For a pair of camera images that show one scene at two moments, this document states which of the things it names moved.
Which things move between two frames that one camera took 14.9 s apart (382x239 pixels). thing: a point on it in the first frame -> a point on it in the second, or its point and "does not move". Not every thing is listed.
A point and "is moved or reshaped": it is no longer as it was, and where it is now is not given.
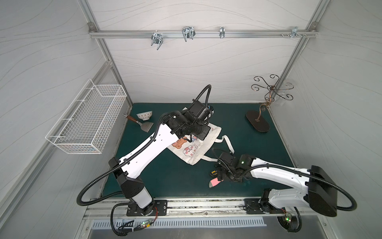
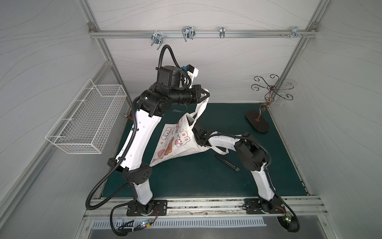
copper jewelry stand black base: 253,117 does not move
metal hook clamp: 188,32 does not move
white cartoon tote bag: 193,151 is moved or reshaped
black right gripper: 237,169 -> 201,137
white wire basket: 92,121 does not move
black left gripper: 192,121 -> 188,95
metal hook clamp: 156,38 does not move
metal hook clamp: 222,32 does not move
